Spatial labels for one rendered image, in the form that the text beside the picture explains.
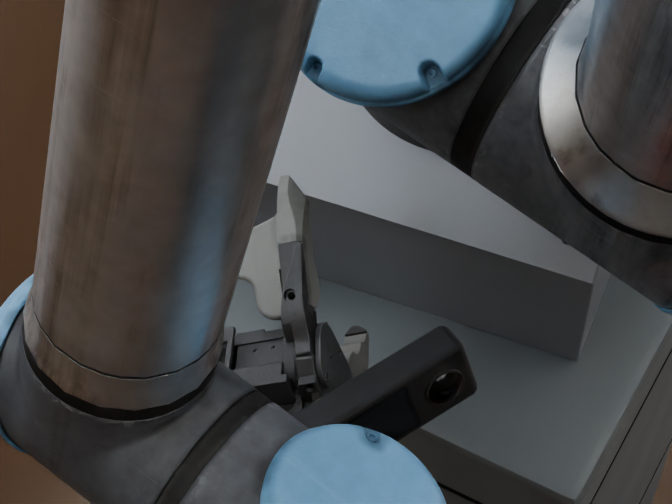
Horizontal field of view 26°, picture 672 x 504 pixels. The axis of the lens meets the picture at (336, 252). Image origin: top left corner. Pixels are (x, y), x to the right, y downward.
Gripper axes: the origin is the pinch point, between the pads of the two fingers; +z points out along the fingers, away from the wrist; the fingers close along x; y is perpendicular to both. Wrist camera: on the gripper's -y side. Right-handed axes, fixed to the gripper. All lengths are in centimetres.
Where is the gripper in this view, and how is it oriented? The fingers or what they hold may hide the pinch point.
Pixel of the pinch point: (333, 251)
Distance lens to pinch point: 97.3
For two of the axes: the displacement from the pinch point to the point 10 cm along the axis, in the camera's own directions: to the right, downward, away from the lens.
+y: -9.5, 1.8, 2.5
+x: 3.1, 6.8, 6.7
